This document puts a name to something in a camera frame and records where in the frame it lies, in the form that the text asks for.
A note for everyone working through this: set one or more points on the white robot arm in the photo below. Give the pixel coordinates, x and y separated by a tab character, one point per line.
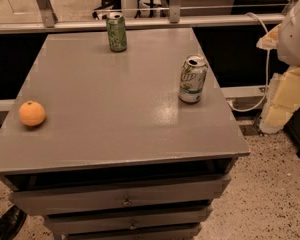
288	48

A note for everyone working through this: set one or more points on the white 7up can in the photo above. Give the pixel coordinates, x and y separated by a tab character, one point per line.
193	74

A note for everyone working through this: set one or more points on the green soda can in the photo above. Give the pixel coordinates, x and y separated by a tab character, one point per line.
116	31

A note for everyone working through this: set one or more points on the grey drawer cabinet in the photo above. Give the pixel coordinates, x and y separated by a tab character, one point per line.
117	117

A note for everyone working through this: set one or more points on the top grey drawer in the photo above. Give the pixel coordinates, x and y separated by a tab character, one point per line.
121	195

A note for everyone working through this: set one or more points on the grey drawer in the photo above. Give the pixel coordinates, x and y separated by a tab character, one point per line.
121	195
131	220
169	232

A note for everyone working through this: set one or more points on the orange fruit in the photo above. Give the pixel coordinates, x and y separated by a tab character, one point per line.
32	113

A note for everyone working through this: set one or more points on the metal window railing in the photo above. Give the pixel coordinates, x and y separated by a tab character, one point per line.
30	16

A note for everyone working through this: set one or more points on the bottom grey drawer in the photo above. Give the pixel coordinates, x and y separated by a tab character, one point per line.
169	232

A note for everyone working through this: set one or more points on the middle grey drawer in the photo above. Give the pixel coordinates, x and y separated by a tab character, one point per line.
131	220

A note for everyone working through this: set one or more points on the black shoe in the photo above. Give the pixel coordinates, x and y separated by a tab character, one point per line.
11	222

